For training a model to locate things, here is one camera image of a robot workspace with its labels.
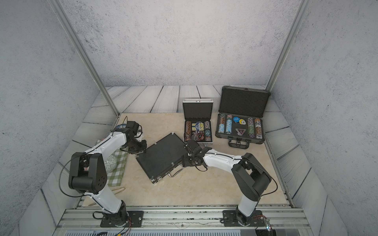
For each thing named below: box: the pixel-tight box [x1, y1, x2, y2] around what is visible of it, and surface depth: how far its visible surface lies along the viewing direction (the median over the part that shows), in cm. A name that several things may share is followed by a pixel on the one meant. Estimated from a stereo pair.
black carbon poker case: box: [135, 132, 187, 184], surface depth 91 cm
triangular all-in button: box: [235, 128, 247, 137], surface depth 106 cm
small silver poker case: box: [182, 98, 214, 144], surface depth 109 cm
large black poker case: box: [215, 85, 272, 149], surface depth 107 cm
